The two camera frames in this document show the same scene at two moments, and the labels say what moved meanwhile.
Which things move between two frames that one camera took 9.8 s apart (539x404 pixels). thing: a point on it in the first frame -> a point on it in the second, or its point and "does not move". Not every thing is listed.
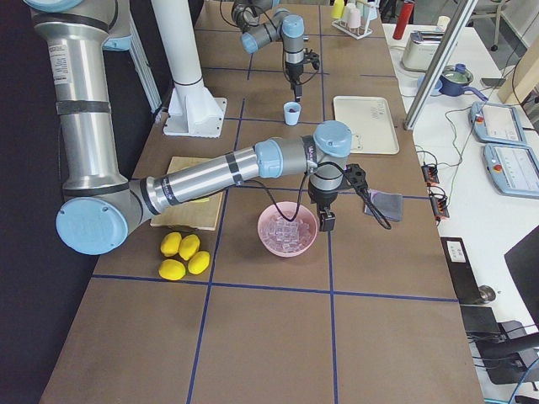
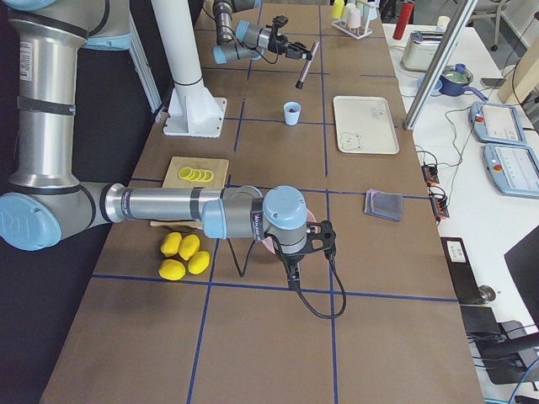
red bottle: x=402 y=20 does not move
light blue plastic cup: x=292 y=118 does not move
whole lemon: x=172 y=269 does not move
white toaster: x=419 y=52 does not move
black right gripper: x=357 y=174 -> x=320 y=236
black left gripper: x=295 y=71 -> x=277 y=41
